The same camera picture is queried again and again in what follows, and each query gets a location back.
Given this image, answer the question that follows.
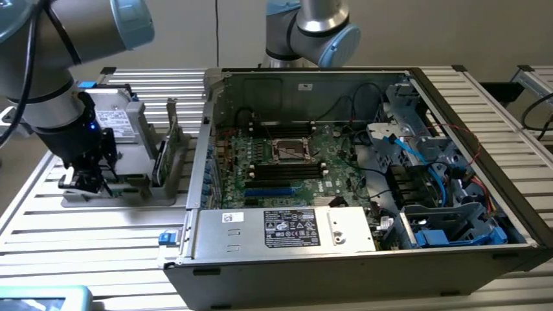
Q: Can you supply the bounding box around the black heat sink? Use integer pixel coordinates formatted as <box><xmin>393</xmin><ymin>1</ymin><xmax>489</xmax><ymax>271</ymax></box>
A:
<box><xmin>385</xmin><ymin>164</ymin><xmax>434</xmax><ymax>207</ymax></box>

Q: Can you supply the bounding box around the blue disk bay bracket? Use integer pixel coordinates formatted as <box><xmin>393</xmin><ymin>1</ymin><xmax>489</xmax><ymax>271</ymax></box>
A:
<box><xmin>412</xmin><ymin>225</ymin><xmax>508</xmax><ymax>249</ymax></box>

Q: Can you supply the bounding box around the green motherboard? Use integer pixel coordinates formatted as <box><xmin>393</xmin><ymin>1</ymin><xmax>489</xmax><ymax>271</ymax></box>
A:
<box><xmin>206</xmin><ymin>124</ymin><xmax>373</xmax><ymax>210</ymax></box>

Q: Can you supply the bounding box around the silver power supply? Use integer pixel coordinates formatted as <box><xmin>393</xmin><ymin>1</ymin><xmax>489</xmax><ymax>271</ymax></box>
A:
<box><xmin>190</xmin><ymin>206</ymin><xmax>377</xmax><ymax>260</ymax></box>

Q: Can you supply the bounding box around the thin black disk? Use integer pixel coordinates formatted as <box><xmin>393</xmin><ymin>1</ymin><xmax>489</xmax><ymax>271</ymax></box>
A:
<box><xmin>149</xmin><ymin>139</ymin><xmax>170</xmax><ymax>189</ymax></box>

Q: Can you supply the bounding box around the black expansion slot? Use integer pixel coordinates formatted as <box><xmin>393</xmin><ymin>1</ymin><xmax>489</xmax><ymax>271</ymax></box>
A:
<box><xmin>245</xmin><ymin>179</ymin><xmax>292</xmax><ymax>189</ymax></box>

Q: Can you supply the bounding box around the silver hard disk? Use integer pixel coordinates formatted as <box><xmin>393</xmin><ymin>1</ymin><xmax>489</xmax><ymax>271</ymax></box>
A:
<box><xmin>84</xmin><ymin>89</ymin><xmax>136</xmax><ymax>141</ymax></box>

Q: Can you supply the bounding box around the blue expansion slot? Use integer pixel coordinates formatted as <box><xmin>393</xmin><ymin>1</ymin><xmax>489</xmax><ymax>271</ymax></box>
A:
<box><xmin>244</xmin><ymin>189</ymin><xmax>292</xmax><ymax>198</ymax></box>

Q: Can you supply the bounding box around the blue SATA wire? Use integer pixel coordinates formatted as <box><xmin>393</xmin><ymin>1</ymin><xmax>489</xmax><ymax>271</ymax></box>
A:
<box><xmin>386</xmin><ymin>133</ymin><xmax>453</xmax><ymax>210</ymax></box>

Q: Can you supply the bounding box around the open black PC case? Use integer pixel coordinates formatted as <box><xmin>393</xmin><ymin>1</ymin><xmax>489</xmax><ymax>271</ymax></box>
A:
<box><xmin>156</xmin><ymin>66</ymin><xmax>553</xmax><ymax>311</ymax></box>

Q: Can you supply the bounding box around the teal device with screen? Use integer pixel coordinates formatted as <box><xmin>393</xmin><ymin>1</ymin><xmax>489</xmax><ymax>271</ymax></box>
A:
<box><xmin>0</xmin><ymin>284</ymin><xmax>95</xmax><ymax>311</ymax></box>

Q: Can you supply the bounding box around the grey parts rack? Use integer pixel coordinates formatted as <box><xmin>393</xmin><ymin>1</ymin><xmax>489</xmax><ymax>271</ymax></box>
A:
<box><xmin>60</xmin><ymin>93</ymin><xmax>192</xmax><ymax>209</ymax></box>

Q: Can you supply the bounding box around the metal disk bay cage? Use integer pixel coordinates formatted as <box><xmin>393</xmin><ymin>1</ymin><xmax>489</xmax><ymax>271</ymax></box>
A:
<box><xmin>365</xmin><ymin>82</ymin><xmax>460</xmax><ymax>169</ymax></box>

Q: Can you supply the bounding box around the thin black wall cable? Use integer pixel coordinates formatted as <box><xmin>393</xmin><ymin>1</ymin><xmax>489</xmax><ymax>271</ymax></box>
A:
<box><xmin>213</xmin><ymin>0</ymin><xmax>222</xmax><ymax>67</ymax></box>

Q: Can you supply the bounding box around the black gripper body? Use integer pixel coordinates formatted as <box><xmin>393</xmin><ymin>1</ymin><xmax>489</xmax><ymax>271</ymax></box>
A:
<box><xmin>33</xmin><ymin>126</ymin><xmax>119</xmax><ymax>183</ymax></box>

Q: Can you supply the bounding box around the black RAM slot bank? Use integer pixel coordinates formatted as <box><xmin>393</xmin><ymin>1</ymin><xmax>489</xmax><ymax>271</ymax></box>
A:
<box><xmin>249</xmin><ymin>121</ymin><xmax>316</xmax><ymax>137</ymax></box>
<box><xmin>246</xmin><ymin>163</ymin><xmax>325</xmax><ymax>178</ymax></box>

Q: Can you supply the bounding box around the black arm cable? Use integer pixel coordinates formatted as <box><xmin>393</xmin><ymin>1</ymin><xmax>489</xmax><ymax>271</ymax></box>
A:
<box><xmin>0</xmin><ymin>0</ymin><xmax>83</xmax><ymax>147</ymax></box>

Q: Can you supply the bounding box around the looped black cable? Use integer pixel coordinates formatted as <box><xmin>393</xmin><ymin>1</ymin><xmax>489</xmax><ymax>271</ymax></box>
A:
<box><xmin>520</xmin><ymin>91</ymin><xmax>553</xmax><ymax>142</ymax></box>

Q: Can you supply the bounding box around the green RAM stick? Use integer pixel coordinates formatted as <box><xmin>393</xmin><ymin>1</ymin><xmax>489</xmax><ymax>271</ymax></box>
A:
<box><xmin>104</xmin><ymin>174</ymin><xmax>149</xmax><ymax>199</ymax></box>

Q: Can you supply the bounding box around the CPU socket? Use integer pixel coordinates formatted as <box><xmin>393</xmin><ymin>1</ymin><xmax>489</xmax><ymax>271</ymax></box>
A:
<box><xmin>264</xmin><ymin>137</ymin><xmax>314</xmax><ymax>163</ymax></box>

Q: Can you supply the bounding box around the green graphics card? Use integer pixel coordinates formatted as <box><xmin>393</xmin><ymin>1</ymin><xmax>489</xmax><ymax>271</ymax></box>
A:
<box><xmin>165</xmin><ymin>97</ymin><xmax>184</xmax><ymax>195</ymax></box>

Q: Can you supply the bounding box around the red wire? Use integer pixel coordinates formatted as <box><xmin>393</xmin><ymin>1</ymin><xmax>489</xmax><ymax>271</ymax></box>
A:
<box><xmin>425</xmin><ymin>124</ymin><xmax>484</xmax><ymax>171</ymax></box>

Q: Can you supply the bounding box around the metal slat side table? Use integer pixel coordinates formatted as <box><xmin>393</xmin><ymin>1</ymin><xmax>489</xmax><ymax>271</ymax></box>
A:
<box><xmin>508</xmin><ymin>64</ymin><xmax>553</xmax><ymax>106</ymax></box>

